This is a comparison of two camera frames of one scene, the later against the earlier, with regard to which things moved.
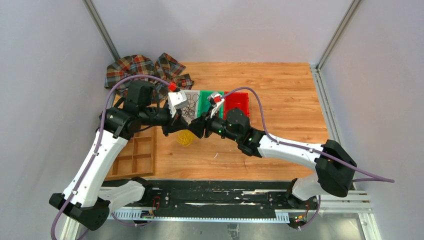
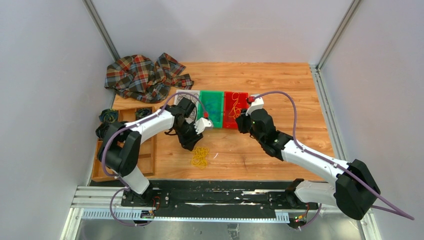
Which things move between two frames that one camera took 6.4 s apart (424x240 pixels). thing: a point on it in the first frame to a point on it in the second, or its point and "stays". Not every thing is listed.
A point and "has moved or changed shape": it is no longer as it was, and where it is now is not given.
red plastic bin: x=236 y=100 stays
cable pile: x=185 y=137 has moved or changed shape
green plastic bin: x=204 y=104 stays
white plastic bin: x=191 y=112 stays
